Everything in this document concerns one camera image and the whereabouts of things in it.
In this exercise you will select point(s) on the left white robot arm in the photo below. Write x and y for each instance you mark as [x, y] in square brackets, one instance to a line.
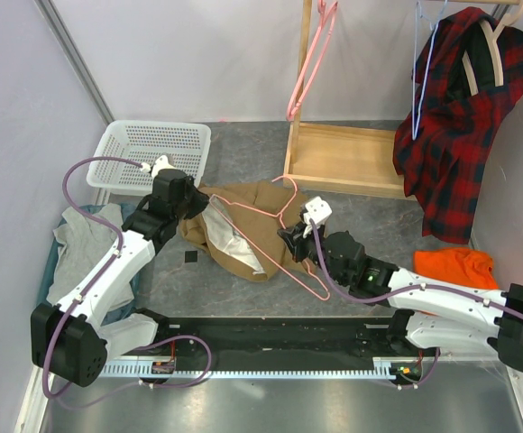
[70, 338]

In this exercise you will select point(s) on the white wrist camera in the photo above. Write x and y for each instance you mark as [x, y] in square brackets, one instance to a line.
[162, 163]
[314, 212]

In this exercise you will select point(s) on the beige wooden hanger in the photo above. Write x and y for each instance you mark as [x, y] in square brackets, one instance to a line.
[491, 37]

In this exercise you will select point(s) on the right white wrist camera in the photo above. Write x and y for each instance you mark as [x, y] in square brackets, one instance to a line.
[314, 212]

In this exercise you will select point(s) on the slotted white cable duct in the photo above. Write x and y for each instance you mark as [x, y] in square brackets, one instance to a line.
[147, 368]

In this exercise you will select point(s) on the light blue wire hanger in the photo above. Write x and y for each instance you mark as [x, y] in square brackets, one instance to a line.
[420, 74]

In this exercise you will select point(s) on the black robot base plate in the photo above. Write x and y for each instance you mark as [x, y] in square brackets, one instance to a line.
[283, 342]

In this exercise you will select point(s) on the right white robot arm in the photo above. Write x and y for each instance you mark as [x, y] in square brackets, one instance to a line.
[430, 314]

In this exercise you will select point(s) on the wooden clothes rack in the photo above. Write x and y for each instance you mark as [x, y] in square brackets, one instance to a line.
[342, 159]

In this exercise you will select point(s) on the white plastic basket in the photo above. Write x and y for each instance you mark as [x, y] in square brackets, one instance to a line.
[185, 144]

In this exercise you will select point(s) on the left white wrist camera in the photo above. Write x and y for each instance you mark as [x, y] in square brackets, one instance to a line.
[162, 163]

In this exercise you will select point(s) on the thick pink plastic hanger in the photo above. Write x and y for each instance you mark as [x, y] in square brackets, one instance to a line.
[312, 52]

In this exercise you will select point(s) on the small black square marker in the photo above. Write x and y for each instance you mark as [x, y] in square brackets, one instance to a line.
[190, 256]

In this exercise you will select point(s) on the orange garment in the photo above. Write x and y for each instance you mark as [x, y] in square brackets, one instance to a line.
[458, 265]

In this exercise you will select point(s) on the red plaid skirt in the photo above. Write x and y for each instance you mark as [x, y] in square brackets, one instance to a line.
[444, 167]

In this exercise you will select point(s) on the grey t-shirt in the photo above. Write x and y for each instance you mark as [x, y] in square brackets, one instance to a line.
[76, 252]

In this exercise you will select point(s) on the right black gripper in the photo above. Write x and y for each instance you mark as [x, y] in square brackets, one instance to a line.
[293, 236]

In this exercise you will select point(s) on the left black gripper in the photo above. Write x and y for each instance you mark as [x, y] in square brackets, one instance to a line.
[200, 199]

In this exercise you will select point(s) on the tan brown garment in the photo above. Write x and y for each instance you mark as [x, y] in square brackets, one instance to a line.
[238, 229]

